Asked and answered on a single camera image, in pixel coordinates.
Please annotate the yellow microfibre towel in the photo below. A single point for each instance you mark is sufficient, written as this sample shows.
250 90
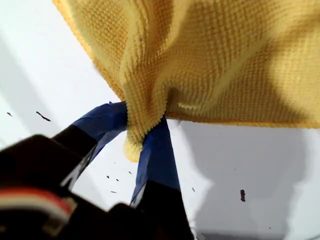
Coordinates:
200 62

